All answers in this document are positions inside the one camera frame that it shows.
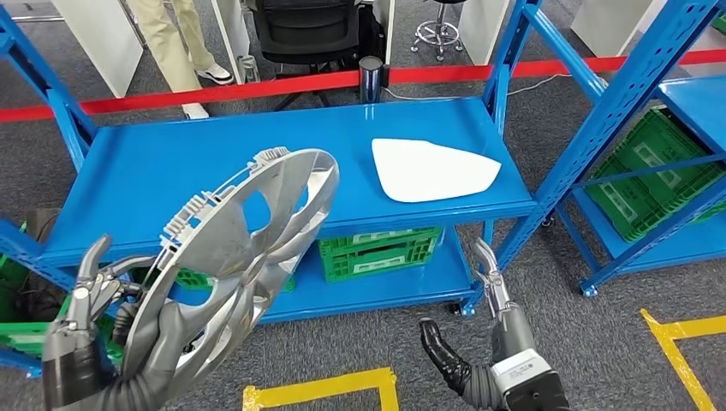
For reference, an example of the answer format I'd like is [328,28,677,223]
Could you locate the clear plastic bottle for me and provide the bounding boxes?
[238,53,262,85]

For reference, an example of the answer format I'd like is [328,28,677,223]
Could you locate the silver plastic wheel hubcap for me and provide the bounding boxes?
[122,146,342,398]

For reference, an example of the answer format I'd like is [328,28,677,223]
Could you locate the black round stool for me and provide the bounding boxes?
[409,0,469,63]

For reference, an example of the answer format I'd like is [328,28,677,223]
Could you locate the white flat panel part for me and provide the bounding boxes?
[371,137,503,204]

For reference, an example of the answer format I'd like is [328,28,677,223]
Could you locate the black stanchion post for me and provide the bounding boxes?
[358,55,392,105]

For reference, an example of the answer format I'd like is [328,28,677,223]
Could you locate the black mesh office chair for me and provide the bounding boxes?
[245,0,364,111]

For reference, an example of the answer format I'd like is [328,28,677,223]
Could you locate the blue metal shelf rack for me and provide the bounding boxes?
[0,0,724,380]
[558,74,726,299]

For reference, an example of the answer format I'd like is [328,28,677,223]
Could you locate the black bag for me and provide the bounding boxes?
[357,3,390,61]

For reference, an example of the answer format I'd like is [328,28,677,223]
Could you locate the red barrier belt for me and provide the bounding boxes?
[0,48,726,125]

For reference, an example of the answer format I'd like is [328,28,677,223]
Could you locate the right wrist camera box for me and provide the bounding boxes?
[490,348,571,411]

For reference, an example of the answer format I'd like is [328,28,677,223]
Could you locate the white floor cable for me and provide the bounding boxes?
[385,72,574,104]

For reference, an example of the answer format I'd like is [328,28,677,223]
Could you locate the yellow floor tape square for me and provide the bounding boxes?
[242,367,401,411]
[640,308,726,411]

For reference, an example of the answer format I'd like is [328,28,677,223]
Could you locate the person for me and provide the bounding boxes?
[125,0,235,122]

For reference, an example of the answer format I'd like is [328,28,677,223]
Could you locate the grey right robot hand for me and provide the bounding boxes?
[418,236,537,392]

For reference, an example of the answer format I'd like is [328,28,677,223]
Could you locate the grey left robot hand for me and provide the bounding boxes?
[40,234,191,411]

